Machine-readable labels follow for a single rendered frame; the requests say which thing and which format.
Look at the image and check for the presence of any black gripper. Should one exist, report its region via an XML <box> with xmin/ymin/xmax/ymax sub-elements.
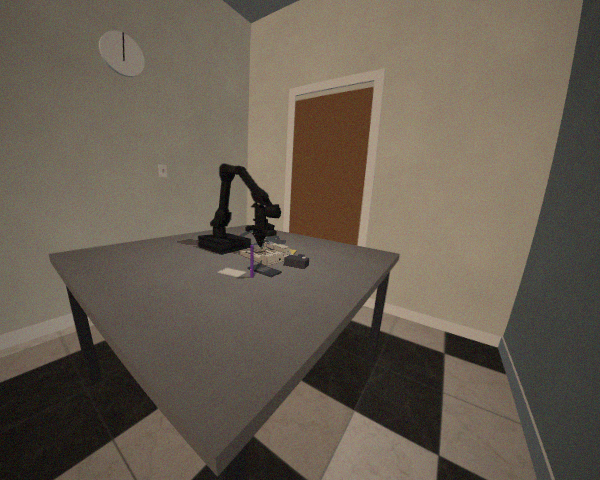
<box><xmin>246</xmin><ymin>217</ymin><xmax>277</xmax><ymax>247</ymax></box>

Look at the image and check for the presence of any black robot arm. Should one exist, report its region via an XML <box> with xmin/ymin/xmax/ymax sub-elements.
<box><xmin>210</xmin><ymin>164</ymin><xmax>281</xmax><ymax>239</ymax></box>

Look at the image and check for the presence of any cream paper sheet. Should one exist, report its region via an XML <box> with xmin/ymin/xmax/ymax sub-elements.
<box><xmin>217</xmin><ymin>268</ymin><xmax>246</xmax><ymax>277</ymax></box>

